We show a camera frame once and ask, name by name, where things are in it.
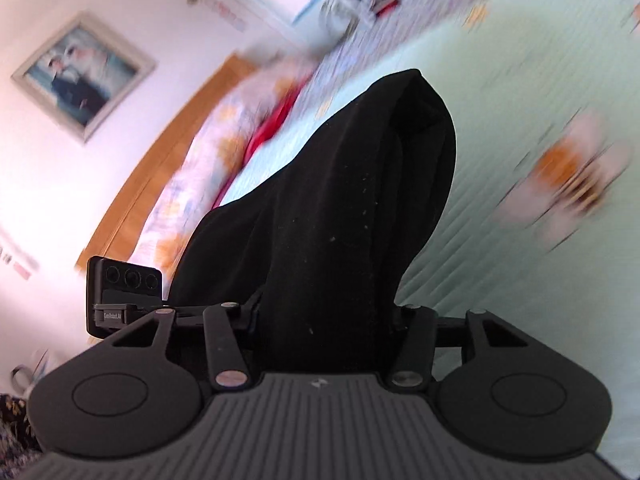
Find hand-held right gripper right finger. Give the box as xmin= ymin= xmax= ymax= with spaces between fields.
xmin=385 ymin=304 xmax=532 ymax=392

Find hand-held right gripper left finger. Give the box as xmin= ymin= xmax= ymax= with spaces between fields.
xmin=110 ymin=287 xmax=267 ymax=392

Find black pants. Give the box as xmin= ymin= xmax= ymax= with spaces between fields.
xmin=167 ymin=68 xmax=459 ymax=376

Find mint quilted bee bedspread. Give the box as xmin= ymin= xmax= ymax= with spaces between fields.
xmin=217 ymin=0 xmax=640 ymax=463

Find wooden headboard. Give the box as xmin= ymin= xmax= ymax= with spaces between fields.
xmin=74 ymin=54 xmax=257 ymax=275

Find floral folded quilt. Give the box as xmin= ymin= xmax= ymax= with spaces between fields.
xmin=134 ymin=54 xmax=323 ymax=283

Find red blanket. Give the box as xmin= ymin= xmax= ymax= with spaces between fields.
xmin=209 ymin=91 xmax=302 ymax=212

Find framed wedding photo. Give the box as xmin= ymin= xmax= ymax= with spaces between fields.
xmin=11 ymin=10 xmax=158 ymax=144

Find heart print bed sheet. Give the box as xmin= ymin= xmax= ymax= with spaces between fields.
xmin=300 ymin=0 xmax=506 ymax=116

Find sliding door wardrobe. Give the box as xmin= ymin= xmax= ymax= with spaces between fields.
xmin=197 ymin=0 xmax=418 ymax=58

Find red hanging wall ornament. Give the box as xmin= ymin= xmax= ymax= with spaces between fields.
xmin=185 ymin=0 xmax=247 ymax=32

